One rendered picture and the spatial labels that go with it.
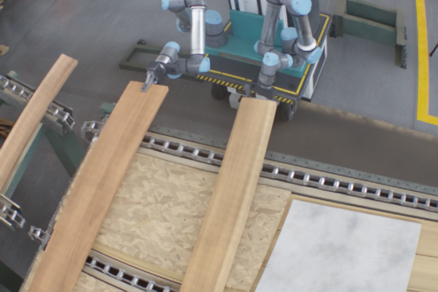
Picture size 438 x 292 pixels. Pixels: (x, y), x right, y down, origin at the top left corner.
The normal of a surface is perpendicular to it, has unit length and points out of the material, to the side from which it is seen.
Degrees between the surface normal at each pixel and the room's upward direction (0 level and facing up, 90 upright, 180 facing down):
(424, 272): 0
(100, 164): 0
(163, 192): 0
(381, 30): 90
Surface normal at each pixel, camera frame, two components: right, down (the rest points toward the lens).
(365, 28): -0.37, 0.77
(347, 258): -0.14, -0.61
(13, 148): 0.22, -0.48
